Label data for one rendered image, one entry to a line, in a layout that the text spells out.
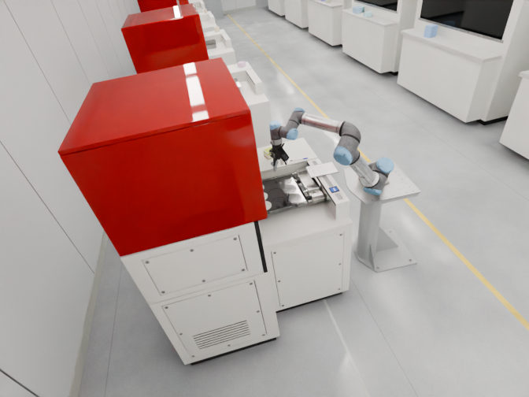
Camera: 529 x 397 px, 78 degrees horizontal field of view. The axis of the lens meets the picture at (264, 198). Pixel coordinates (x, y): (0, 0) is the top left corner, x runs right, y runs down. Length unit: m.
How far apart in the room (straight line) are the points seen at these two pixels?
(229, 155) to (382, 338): 1.82
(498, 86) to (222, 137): 4.19
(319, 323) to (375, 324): 0.41
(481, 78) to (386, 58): 2.23
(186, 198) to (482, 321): 2.29
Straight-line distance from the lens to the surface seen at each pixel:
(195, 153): 1.40
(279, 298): 2.58
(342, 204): 2.16
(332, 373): 2.55
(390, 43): 6.72
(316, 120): 2.12
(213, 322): 2.25
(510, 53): 5.00
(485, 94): 5.16
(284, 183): 2.43
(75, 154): 1.45
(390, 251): 3.17
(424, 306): 2.91
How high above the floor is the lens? 2.35
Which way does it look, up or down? 39 degrees down
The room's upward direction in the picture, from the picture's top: 9 degrees counter-clockwise
